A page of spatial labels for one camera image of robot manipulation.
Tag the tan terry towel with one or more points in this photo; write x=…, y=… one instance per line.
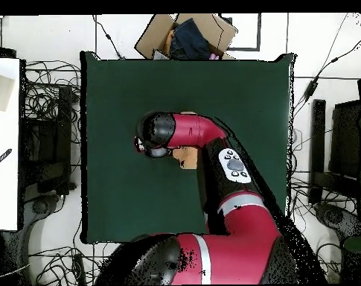
x=187, y=158

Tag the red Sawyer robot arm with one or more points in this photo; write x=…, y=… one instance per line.
x=198, y=128

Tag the small pink item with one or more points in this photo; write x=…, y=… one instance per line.
x=214, y=56

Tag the dark green table cloth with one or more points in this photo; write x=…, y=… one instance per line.
x=123, y=89

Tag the black stand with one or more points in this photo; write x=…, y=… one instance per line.
x=64, y=119
x=318, y=134

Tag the brown cardboard box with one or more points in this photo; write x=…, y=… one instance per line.
x=150, y=38

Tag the orange cloth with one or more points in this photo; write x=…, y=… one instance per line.
x=169, y=40

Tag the black stand base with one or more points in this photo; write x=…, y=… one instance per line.
x=40, y=206
x=335, y=216

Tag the dark blue jeans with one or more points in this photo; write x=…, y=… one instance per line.
x=189, y=38

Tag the black power strip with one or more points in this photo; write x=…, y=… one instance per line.
x=79, y=268

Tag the black striped tool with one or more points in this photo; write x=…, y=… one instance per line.
x=1, y=158

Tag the white desk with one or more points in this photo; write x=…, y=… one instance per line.
x=4, y=178

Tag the beige box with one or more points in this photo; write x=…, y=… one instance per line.
x=0, y=92

